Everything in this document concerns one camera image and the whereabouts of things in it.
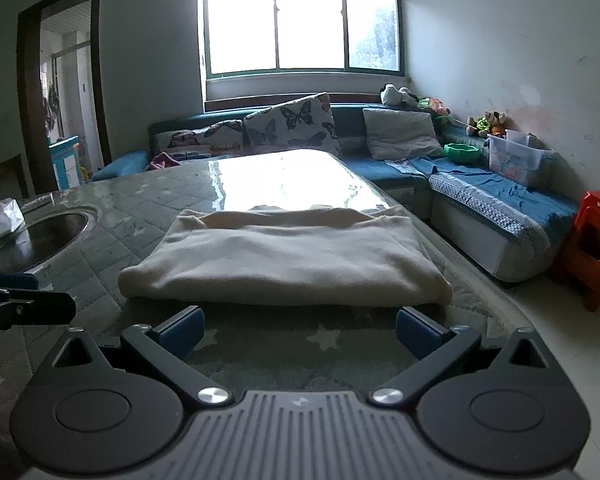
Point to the panda plush toy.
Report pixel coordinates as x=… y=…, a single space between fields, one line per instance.
x=397 y=95

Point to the green bowl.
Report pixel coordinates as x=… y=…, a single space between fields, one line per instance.
x=461 y=153

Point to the butterfly print cushion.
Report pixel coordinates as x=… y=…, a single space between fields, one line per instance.
x=292 y=122
x=200 y=140

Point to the red plastic stool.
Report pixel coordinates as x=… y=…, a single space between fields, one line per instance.
x=597 y=245

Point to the built-in induction cooker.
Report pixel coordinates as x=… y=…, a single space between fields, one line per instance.
x=45 y=240

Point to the green pink toys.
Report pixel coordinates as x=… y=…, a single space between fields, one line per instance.
x=435 y=105

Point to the dark wooden door frame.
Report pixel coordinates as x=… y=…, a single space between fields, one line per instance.
x=27 y=110

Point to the blue sofa cover cloth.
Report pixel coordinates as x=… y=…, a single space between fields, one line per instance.
x=490 y=192

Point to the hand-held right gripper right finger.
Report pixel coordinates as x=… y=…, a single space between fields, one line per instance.
x=416 y=331

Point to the clear plastic storage box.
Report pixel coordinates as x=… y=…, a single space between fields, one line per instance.
x=517 y=162

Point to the white pink tissue pack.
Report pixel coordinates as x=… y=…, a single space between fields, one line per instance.
x=0 y=220

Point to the green framed window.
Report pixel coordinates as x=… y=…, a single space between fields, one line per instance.
x=300 y=30

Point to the hanging dark clothes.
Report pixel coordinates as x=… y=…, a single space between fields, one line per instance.
x=51 y=107

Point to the pink cloth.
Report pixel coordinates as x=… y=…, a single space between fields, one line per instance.
x=164 y=161

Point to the blue painted cabinet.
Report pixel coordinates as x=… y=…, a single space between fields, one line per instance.
x=62 y=162

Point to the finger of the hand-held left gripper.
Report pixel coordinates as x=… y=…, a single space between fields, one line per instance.
x=10 y=279
x=35 y=307

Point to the cream knit shirt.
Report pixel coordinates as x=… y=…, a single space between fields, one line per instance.
x=285 y=260

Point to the brown green plush toy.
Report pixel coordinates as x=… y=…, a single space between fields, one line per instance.
x=487 y=122

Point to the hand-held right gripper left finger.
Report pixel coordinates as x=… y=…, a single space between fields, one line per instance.
x=182 y=330

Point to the blue corner sofa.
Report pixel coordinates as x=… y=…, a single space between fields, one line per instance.
x=350 y=125

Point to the grey cushion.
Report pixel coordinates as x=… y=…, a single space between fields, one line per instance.
x=402 y=132

